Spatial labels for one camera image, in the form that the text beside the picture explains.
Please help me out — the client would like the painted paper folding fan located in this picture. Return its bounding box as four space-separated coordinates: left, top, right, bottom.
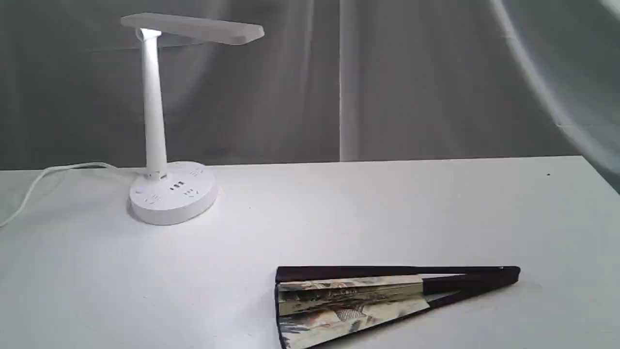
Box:
273 266 521 349

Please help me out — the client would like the white desk lamp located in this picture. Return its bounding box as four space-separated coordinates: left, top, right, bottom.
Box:
121 13 265 225

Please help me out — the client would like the grey backdrop curtain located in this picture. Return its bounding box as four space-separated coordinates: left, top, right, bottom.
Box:
1 0 619 190

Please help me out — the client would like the white lamp power cord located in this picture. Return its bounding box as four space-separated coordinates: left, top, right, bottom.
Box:
0 162 146 228

